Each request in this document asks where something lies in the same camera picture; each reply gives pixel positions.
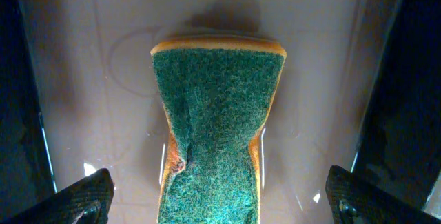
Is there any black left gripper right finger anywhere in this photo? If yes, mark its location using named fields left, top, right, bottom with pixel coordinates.
left=325, top=165, right=440, bottom=224

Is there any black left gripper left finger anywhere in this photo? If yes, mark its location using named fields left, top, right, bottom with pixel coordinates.
left=2, top=168, right=114, bottom=224

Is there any green and orange sponge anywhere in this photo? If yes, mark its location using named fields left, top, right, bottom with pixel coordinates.
left=151, top=36, right=287, bottom=223

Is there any small black water tray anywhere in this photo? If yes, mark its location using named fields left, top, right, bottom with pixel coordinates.
left=1, top=0, right=440, bottom=223

